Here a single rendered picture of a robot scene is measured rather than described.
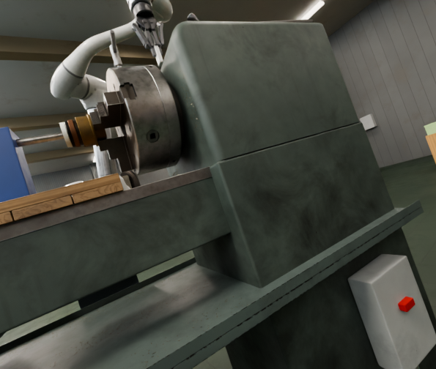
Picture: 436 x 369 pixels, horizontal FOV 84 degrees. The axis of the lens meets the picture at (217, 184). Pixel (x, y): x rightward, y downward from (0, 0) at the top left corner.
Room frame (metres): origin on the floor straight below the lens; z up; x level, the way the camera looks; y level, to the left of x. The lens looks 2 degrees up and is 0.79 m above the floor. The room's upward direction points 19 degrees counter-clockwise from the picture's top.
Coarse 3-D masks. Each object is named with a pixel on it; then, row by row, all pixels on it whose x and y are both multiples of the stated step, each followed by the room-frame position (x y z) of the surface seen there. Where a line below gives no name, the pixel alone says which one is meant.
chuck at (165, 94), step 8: (152, 72) 0.64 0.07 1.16; (160, 72) 0.65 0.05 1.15; (160, 80) 0.64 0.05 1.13; (160, 88) 0.63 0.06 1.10; (168, 88) 0.63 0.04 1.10; (160, 96) 0.62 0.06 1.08; (168, 96) 0.63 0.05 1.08; (168, 104) 0.63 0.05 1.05; (168, 112) 0.63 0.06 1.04; (176, 112) 0.64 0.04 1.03; (168, 120) 0.64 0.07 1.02; (176, 120) 0.65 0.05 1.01; (176, 128) 0.65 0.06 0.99; (176, 136) 0.66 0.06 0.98; (176, 144) 0.68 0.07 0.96; (176, 152) 0.70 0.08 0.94; (176, 160) 0.74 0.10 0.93
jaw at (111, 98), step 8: (120, 88) 0.59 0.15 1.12; (128, 88) 0.60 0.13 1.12; (104, 96) 0.59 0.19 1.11; (112, 96) 0.60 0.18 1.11; (120, 96) 0.60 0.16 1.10; (128, 96) 0.60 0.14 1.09; (104, 104) 0.63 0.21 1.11; (112, 104) 0.59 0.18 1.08; (120, 104) 0.60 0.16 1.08; (96, 112) 0.65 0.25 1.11; (104, 112) 0.62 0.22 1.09; (112, 112) 0.62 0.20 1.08; (120, 112) 0.63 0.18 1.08; (96, 120) 0.64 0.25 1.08; (104, 120) 0.64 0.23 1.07; (112, 120) 0.65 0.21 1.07; (120, 120) 0.66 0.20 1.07; (96, 128) 0.65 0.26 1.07; (104, 128) 0.67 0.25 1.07
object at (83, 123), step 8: (72, 120) 0.65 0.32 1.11; (80, 120) 0.64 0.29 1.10; (88, 120) 0.65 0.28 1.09; (72, 128) 0.63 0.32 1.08; (80, 128) 0.64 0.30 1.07; (88, 128) 0.65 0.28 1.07; (72, 136) 0.64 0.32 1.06; (80, 136) 0.65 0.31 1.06; (88, 136) 0.65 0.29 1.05; (96, 136) 0.66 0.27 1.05; (104, 136) 0.69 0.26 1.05; (72, 144) 0.65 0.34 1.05; (80, 144) 0.66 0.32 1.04; (88, 144) 0.67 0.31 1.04; (96, 144) 0.68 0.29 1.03
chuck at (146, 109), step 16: (112, 80) 0.65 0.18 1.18; (128, 80) 0.60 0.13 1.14; (144, 80) 0.62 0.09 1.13; (144, 96) 0.60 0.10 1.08; (128, 112) 0.59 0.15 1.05; (144, 112) 0.60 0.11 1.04; (160, 112) 0.62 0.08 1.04; (128, 128) 0.65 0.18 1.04; (144, 128) 0.61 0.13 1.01; (160, 128) 0.63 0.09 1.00; (128, 144) 0.72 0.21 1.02; (144, 144) 0.63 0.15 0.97; (160, 144) 0.65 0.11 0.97; (144, 160) 0.66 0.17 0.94; (160, 160) 0.70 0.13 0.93
